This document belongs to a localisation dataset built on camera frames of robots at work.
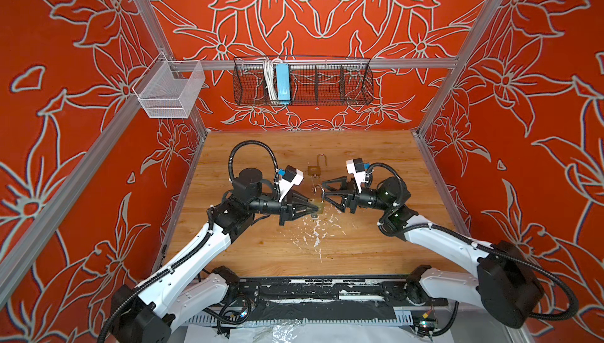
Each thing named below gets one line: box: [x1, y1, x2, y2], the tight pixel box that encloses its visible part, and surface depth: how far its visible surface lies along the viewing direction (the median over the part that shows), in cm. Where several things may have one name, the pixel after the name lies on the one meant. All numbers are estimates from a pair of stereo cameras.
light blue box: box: [275, 62, 291, 105], surface depth 91 cm
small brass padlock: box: [313, 184, 325, 214], surface depth 62 cm
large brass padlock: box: [307, 152, 328, 177], surface depth 109 cm
